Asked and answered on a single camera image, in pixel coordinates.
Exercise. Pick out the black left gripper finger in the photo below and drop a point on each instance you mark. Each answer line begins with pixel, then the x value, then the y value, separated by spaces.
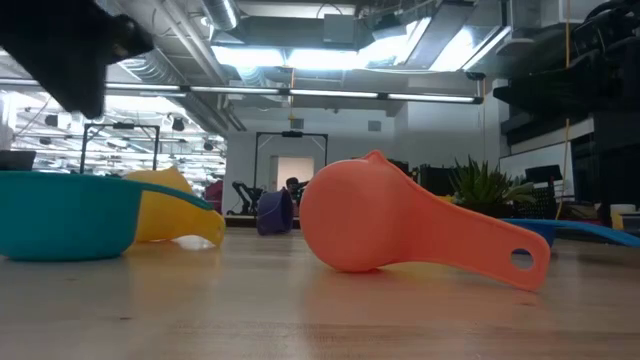
pixel 131 41
pixel 55 45

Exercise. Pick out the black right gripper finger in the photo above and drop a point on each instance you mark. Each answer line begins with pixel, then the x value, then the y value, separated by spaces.
pixel 555 92

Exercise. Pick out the blue measuring cup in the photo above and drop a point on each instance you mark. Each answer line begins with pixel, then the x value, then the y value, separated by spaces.
pixel 540 229

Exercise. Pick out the teal measuring cup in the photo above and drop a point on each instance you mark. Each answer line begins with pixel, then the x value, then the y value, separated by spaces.
pixel 65 220

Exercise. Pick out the yellow measuring cup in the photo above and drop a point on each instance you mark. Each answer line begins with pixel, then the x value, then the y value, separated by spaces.
pixel 165 215

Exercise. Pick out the purple measuring cup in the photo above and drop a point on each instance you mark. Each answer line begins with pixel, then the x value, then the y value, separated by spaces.
pixel 274 212

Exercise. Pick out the orange measuring cup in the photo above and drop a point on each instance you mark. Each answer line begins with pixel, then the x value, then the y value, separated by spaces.
pixel 360 215

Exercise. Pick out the black background robot arm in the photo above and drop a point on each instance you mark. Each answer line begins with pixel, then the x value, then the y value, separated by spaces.
pixel 245 192

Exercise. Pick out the small black monitor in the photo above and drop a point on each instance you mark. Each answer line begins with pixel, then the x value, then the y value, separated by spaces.
pixel 544 174

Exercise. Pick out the black pegboard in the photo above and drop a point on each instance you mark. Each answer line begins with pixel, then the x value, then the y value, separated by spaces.
pixel 540 202

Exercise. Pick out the bright ceiling light panel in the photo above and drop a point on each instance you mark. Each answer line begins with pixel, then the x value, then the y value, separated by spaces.
pixel 250 56

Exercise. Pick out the potted succulent plant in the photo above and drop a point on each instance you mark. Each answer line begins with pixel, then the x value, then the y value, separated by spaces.
pixel 480 190

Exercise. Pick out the red chair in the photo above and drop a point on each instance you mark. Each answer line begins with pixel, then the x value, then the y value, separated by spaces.
pixel 215 192

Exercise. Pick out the long linear ceiling light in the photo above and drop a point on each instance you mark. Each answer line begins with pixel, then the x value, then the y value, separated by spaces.
pixel 330 93

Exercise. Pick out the grey ceiling box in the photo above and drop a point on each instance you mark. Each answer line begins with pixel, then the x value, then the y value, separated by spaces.
pixel 339 29

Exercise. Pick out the person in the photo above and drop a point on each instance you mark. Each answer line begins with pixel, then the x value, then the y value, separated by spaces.
pixel 292 184

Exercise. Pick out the black rig frame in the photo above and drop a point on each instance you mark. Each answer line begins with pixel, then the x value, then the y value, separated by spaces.
pixel 292 134
pixel 120 126

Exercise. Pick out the round silver air duct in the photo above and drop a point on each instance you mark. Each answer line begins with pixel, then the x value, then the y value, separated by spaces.
pixel 222 12

